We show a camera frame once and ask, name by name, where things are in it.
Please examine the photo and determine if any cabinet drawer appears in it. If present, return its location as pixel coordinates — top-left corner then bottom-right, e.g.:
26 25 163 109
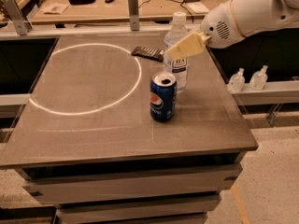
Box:
58 195 219 224
24 163 241 204

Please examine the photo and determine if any left sanitizer pump bottle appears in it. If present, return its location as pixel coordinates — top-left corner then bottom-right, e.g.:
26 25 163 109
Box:
227 68 245 93

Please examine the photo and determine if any brown paper envelope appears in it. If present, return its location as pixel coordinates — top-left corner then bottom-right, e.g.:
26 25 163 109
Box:
42 3 69 15

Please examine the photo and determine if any lower cabinet drawer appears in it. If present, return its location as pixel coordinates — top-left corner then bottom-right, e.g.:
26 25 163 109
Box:
58 195 219 224

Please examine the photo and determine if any upper cabinet drawer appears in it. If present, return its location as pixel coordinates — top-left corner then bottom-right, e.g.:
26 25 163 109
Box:
24 163 241 204

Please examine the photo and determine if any dark snack bar wrapper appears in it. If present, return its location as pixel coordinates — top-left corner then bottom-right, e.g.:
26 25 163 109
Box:
131 46 164 62

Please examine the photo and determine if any left metal bracket post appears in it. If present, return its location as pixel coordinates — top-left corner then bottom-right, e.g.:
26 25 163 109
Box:
2 0 32 35

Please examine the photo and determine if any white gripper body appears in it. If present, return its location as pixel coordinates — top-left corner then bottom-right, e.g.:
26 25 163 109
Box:
201 1 245 49

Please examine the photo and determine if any black object on desk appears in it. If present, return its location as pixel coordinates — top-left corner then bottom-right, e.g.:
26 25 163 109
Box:
69 0 96 6

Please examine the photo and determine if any blue pepsi can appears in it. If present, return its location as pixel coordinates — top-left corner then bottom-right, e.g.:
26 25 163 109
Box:
149 71 177 121

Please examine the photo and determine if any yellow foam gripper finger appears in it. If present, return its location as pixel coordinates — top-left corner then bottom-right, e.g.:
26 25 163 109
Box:
166 32 211 60

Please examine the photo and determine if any small black remote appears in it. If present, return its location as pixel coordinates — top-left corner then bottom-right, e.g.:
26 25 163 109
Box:
105 0 115 4

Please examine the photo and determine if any sanitizer pump bottle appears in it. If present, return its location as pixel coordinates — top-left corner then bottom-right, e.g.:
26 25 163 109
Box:
249 65 268 90
227 68 245 93

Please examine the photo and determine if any right sanitizer pump bottle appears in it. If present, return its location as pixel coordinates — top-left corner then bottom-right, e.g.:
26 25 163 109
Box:
249 65 268 90

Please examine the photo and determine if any clear plastic tea bottle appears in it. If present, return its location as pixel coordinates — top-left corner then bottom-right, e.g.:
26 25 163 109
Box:
164 12 189 93

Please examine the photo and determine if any white paper sheet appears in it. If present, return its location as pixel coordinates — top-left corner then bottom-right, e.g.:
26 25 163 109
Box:
188 2 209 14

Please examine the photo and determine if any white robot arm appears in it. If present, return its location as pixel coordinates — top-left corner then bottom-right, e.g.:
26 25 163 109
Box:
165 0 299 60

